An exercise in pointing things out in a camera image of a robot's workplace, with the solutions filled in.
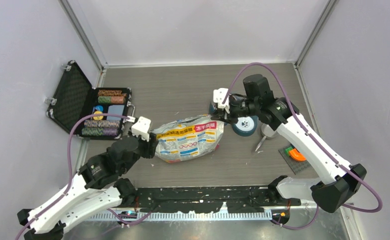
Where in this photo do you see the metal food scoop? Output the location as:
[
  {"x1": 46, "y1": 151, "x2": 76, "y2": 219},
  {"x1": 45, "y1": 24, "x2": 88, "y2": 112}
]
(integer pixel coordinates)
[{"x1": 255, "y1": 123, "x2": 278, "y2": 151}]

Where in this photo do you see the white yellow pet food bag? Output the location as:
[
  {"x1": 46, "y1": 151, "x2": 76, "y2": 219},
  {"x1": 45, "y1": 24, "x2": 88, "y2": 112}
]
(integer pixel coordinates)
[{"x1": 152, "y1": 114, "x2": 225, "y2": 163}]

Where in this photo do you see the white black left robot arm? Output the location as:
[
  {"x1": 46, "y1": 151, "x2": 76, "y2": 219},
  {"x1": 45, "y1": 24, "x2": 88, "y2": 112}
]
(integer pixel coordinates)
[{"x1": 17, "y1": 132, "x2": 158, "y2": 240}]

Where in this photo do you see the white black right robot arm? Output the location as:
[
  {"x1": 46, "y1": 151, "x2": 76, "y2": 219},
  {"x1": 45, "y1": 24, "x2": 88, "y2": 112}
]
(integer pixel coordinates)
[{"x1": 212, "y1": 74, "x2": 367, "y2": 213}]

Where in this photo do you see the teal double pet bowl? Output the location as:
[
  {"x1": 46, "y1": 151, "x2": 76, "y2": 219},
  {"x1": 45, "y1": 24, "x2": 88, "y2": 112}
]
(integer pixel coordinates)
[{"x1": 208, "y1": 100, "x2": 259, "y2": 137}]

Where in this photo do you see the green striped chip stack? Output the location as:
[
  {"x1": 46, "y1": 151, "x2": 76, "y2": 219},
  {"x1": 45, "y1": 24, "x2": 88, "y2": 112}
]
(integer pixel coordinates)
[{"x1": 81, "y1": 127, "x2": 119, "y2": 137}]

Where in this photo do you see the light blue card deck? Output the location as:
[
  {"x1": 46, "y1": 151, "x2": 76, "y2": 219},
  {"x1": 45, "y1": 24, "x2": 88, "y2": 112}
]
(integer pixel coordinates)
[{"x1": 106, "y1": 105, "x2": 125, "y2": 121}]

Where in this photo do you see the yellow poker chip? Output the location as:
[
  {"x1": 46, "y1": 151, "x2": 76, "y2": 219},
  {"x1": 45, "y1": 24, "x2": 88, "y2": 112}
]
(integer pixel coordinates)
[{"x1": 92, "y1": 111, "x2": 104, "y2": 121}]

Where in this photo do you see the striped poker chip stack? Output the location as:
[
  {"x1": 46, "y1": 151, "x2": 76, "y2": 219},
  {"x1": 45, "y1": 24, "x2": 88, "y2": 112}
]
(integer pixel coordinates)
[{"x1": 83, "y1": 119, "x2": 121, "y2": 128}]

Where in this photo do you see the blue poker chip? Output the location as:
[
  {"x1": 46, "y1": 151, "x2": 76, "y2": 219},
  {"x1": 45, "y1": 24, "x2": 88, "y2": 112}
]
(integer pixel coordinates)
[{"x1": 93, "y1": 105, "x2": 104, "y2": 112}]

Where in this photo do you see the green poker chip stack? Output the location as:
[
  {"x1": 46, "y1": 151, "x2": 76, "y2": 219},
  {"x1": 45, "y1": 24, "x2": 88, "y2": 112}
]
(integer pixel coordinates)
[{"x1": 97, "y1": 95, "x2": 126, "y2": 105}]

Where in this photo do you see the green toy brick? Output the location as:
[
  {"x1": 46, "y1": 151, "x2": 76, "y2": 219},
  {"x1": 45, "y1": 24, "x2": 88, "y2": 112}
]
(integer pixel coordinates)
[{"x1": 284, "y1": 147, "x2": 293, "y2": 157}]

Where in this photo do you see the brown poker chip stack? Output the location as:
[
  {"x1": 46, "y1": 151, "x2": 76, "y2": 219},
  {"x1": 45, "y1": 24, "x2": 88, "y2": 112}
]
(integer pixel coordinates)
[{"x1": 97, "y1": 89, "x2": 123, "y2": 97}]

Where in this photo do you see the orange toy brick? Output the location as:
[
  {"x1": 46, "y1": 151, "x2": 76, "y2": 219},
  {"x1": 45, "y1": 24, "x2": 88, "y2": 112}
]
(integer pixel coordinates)
[{"x1": 288, "y1": 148, "x2": 307, "y2": 162}]

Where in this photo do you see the black foam-lined case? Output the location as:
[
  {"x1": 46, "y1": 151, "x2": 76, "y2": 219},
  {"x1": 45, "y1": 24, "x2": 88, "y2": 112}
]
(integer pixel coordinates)
[{"x1": 46, "y1": 60, "x2": 132, "y2": 140}]

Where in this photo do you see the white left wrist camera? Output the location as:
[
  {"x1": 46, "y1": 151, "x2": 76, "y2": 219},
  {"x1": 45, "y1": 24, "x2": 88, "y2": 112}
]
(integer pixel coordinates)
[{"x1": 126, "y1": 116, "x2": 152, "y2": 142}]

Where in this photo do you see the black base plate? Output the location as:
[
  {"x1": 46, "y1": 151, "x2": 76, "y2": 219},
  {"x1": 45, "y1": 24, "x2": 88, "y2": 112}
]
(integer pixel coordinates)
[{"x1": 119, "y1": 185, "x2": 301, "y2": 214}]

